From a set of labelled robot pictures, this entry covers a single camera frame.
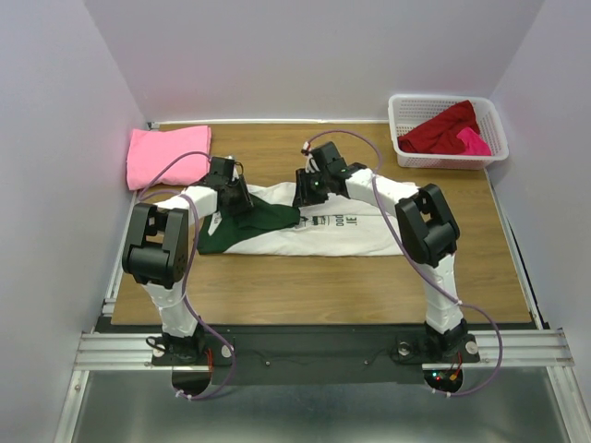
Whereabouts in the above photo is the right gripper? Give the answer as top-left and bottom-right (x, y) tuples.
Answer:
(291, 167), (330, 208)

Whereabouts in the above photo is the white and green t-shirt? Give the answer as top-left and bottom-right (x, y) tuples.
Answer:
(198, 182), (402, 257)

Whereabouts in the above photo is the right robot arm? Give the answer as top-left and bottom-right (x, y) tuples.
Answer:
(293, 142), (467, 360)

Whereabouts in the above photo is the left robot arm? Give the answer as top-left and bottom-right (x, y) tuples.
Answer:
(122, 157), (254, 365)

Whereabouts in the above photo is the folded pink t-shirt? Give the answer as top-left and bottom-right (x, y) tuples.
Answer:
(127, 126), (211, 191)

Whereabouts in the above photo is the white plastic basket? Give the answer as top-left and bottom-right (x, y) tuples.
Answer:
(388, 94), (509, 170)

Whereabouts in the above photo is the dark red t-shirt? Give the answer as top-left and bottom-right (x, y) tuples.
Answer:
(397, 101), (480, 155)

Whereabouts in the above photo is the magenta t-shirt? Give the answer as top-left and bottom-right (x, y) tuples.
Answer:
(456, 127), (492, 157)

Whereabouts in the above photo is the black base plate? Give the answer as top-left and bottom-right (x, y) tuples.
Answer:
(146, 325), (480, 392)

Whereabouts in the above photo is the aluminium frame rail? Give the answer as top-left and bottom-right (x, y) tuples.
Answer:
(74, 329), (574, 371)

